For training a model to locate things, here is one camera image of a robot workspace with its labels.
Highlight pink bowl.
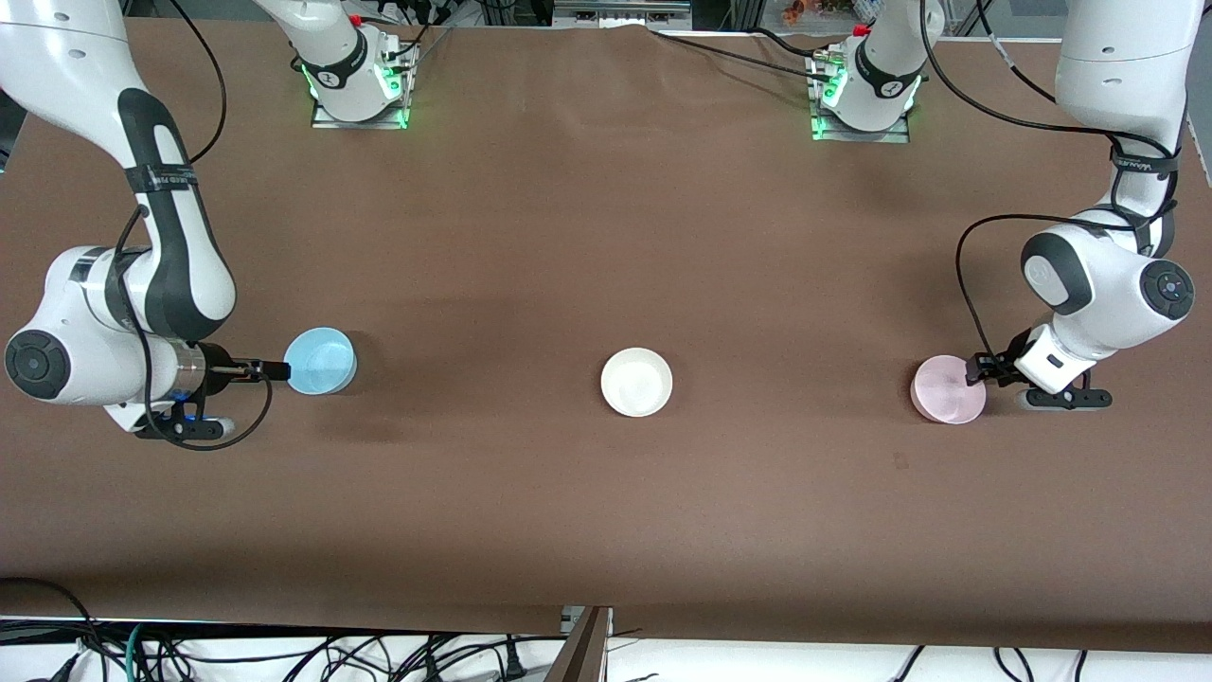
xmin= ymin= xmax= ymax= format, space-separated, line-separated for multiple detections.
xmin=910 ymin=355 xmax=988 ymax=425

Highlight light blue bowl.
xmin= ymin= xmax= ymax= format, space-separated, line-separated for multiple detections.
xmin=284 ymin=327 xmax=359 ymax=396

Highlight white bowl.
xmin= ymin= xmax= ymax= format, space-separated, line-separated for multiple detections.
xmin=600 ymin=348 xmax=674 ymax=419

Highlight brown table cover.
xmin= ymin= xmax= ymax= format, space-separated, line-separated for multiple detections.
xmin=0 ymin=19 xmax=1212 ymax=655

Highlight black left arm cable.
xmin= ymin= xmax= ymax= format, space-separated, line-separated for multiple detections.
xmin=918 ymin=0 xmax=1185 ymax=380

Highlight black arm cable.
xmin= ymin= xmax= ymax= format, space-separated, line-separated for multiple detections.
xmin=918 ymin=0 xmax=1185 ymax=380
xmin=114 ymin=0 xmax=276 ymax=451

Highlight black right arm strap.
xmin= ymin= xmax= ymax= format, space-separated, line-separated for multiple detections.
xmin=126 ymin=164 xmax=197 ymax=195

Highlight black arm strap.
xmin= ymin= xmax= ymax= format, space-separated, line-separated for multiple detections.
xmin=1111 ymin=152 xmax=1182 ymax=177
xmin=126 ymin=164 xmax=197 ymax=195

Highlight black left arm strap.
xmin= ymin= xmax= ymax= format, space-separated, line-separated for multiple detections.
xmin=1111 ymin=152 xmax=1182 ymax=177

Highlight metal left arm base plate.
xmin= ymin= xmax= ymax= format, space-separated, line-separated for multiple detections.
xmin=808 ymin=47 xmax=912 ymax=145

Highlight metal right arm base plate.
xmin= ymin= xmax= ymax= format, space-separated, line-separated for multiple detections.
xmin=311 ymin=38 xmax=415 ymax=131

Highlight thick black floor cable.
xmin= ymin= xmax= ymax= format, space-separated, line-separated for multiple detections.
xmin=0 ymin=578 xmax=100 ymax=682

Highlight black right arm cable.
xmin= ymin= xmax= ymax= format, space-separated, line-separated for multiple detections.
xmin=114 ymin=0 xmax=276 ymax=451

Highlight black cable on table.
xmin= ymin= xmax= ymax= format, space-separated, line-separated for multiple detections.
xmin=649 ymin=27 xmax=839 ymax=81

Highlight brown metal post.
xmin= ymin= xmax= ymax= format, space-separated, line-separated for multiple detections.
xmin=547 ymin=606 xmax=614 ymax=682

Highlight aluminium frame bar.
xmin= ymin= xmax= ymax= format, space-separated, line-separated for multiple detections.
xmin=552 ymin=0 xmax=694 ymax=29

